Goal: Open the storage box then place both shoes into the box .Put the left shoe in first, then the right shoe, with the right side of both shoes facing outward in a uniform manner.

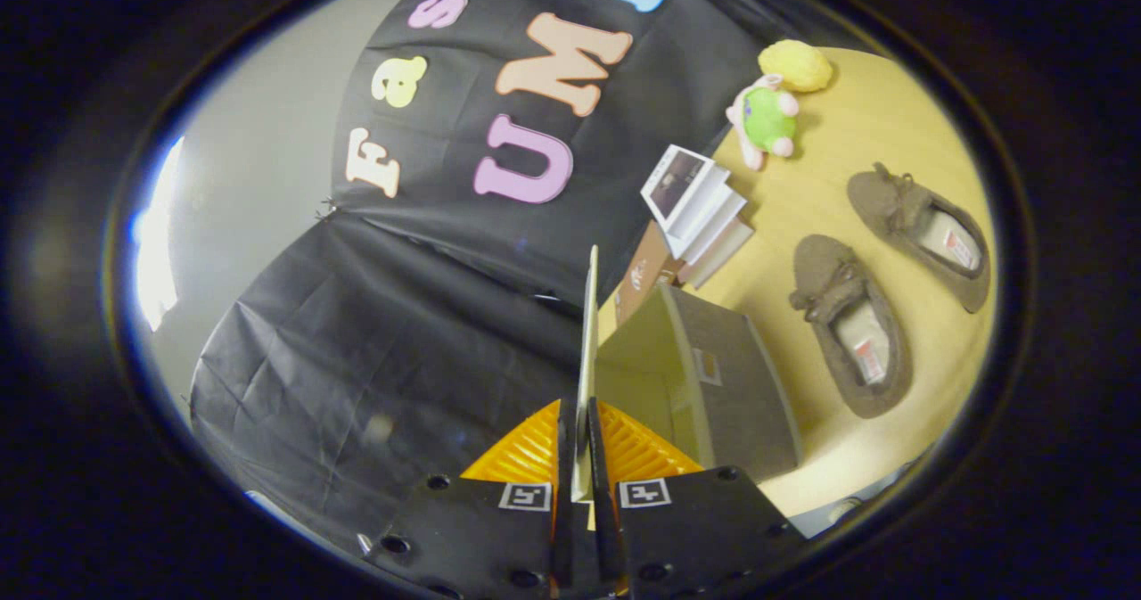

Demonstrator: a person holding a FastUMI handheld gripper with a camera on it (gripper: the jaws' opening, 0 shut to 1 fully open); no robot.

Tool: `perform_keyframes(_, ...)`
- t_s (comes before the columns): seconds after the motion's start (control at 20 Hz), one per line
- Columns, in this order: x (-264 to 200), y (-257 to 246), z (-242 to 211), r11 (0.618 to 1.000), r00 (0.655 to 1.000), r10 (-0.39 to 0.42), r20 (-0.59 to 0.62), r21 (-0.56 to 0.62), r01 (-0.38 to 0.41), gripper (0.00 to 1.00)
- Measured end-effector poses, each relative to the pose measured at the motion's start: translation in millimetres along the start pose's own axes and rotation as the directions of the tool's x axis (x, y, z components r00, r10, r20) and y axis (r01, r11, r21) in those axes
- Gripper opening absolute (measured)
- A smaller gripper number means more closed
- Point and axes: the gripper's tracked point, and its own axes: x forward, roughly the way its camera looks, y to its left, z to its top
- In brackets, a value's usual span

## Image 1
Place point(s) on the black backdrop cloth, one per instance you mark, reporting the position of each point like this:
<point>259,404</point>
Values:
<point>428,341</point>

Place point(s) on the yellow plush toy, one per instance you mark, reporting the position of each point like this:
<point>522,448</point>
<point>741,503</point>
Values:
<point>796,65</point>

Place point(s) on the brown book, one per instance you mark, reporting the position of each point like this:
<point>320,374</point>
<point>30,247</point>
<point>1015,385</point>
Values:
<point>644,279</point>

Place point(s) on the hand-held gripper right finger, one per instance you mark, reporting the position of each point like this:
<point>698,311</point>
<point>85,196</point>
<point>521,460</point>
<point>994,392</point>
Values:
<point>695,529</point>

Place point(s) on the brown fuzzy shoe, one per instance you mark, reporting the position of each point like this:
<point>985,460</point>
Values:
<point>900,208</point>
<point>838,306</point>

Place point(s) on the white book with photo cover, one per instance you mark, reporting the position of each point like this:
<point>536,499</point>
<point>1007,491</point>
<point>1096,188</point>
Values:
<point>686,185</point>

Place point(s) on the green plush toy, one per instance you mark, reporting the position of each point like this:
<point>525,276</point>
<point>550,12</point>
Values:
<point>768,117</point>

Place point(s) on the grey fabric storage box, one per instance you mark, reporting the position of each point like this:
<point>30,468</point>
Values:
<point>740,386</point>

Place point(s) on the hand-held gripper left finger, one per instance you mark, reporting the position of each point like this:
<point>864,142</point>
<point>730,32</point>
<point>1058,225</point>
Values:
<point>472,529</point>

